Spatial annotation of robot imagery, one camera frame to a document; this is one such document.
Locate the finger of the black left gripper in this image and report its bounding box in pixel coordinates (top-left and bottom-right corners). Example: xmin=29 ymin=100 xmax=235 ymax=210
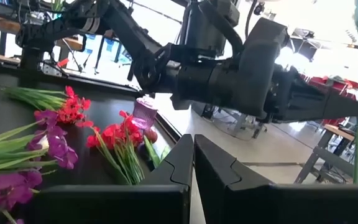
xmin=272 ymin=107 xmax=358 ymax=123
xmin=290 ymin=76 xmax=358 ymax=113

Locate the black table mat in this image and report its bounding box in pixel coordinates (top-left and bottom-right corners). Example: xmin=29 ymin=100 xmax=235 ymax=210
xmin=0 ymin=70 xmax=183 ymax=224

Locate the pink artificial tulip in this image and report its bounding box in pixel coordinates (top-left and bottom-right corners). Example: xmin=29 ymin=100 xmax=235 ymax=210
xmin=137 ymin=127 xmax=171 ymax=169

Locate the wooden top metal table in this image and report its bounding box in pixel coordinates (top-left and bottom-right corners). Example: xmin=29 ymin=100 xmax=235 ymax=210
xmin=293 ymin=124 xmax=358 ymax=184

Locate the red artificial flower bunch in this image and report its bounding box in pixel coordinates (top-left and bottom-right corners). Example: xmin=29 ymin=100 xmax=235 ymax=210
xmin=85 ymin=110 xmax=145 ymax=186
xmin=3 ymin=85 xmax=93 ymax=128

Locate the red tool chest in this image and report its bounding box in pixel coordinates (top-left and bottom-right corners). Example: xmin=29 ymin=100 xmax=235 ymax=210
xmin=300 ymin=74 xmax=358 ymax=125

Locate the purple artificial flower bunch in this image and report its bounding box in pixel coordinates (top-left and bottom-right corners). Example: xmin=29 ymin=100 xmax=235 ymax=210
xmin=0 ymin=169 xmax=58 ymax=224
xmin=0 ymin=109 xmax=79 ymax=175

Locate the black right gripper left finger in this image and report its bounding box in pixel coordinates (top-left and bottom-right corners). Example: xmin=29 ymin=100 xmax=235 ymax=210
xmin=26 ymin=133 xmax=195 ymax=224

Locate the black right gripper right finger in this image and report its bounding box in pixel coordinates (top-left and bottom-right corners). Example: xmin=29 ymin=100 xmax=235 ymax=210
xmin=194 ymin=133 xmax=358 ymax=224

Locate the black background monitor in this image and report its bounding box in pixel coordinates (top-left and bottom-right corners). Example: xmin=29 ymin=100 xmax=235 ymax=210
xmin=289 ymin=27 xmax=319 ymax=62

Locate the purple glass vase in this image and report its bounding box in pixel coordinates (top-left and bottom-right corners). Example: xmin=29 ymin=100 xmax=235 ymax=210
xmin=132 ymin=95 xmax=158 ymax=130

